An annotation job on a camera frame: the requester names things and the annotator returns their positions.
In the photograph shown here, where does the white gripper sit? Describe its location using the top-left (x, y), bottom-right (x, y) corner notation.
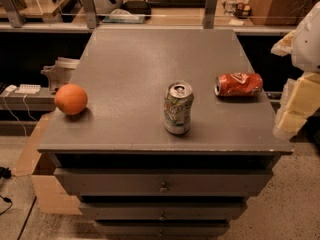
top-left (271, 2), bottom-right (320, 140)

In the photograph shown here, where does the red coke can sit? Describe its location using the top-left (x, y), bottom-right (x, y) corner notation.
top-left (214, 73), bottom-right (263, 97)

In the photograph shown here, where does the green white soda can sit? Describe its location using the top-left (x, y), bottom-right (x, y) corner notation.
top-left (164, 81), bottom-right (194, 135)

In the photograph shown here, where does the clear plastic bottle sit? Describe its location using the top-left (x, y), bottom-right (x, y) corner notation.
top-left (224, 0), bottom-right (238, 16)

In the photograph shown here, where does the black keyboard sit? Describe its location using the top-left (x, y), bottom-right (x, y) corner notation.
top-left (147, 0), bottom-right (206, 8)

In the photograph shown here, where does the top drawer knob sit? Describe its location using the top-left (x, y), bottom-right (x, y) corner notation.
top-left (159, 182), bottom-right (169, 193)

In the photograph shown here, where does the grey drawer cabinet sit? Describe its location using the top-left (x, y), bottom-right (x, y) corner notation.
top-left (39, 28), bottom-right (292, 237)

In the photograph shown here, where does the orange fruit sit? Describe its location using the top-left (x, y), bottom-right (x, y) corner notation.
top-left (54, 84), bottom-right (88, 115)

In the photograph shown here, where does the white power strip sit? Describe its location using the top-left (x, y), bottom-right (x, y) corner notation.
top-left (15, 84), bottom-right (41, 94)

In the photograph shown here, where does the cardboard box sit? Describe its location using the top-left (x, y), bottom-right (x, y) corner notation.
top-left (13, 113), bottom-right (81, 215)

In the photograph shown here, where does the grey metal bracket part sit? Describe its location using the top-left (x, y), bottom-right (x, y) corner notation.
top-left (41, 57), bottom-right (79, 92)

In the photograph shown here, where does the white cable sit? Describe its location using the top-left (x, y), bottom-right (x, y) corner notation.
top-left (2, 84), bottom-right (38, 137)

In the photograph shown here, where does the black cable on floor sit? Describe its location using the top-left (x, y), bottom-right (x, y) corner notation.
top-left (0, 166), bottom-right (14, 216)

